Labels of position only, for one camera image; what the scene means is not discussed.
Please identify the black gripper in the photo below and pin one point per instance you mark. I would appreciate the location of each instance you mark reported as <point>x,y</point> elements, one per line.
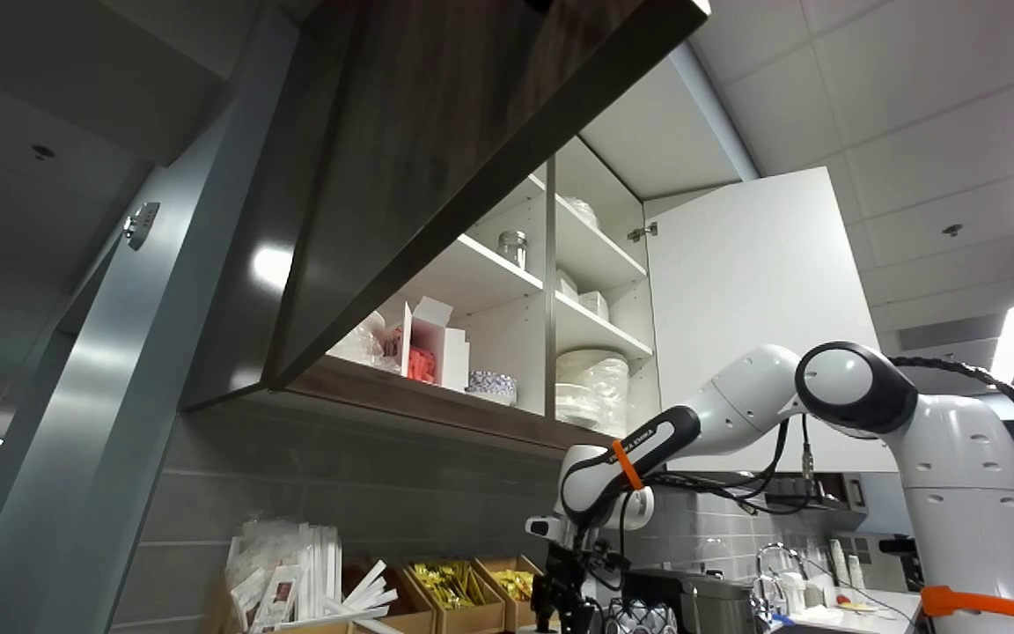
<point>577,591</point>

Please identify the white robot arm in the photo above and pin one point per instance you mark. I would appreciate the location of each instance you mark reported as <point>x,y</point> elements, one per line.
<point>596,483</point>

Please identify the wooden condiment organizer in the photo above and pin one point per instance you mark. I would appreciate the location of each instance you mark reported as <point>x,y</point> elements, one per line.
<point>463,596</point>

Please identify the stack of plates in plastic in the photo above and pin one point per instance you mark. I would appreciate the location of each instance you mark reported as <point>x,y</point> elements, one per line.
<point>591,384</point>

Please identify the white packets bundle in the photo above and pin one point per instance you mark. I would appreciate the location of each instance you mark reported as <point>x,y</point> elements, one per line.
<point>287,576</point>

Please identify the red white box on shelf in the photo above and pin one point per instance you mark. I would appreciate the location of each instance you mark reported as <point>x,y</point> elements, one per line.
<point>426,348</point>

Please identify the white cabinet door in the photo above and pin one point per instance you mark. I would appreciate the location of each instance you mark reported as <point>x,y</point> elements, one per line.
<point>762,261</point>

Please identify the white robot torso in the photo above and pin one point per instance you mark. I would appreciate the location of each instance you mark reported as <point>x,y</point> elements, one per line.
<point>955,465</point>

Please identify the open white wall cabinet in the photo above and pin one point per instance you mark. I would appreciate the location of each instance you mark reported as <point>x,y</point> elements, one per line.
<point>407,159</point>

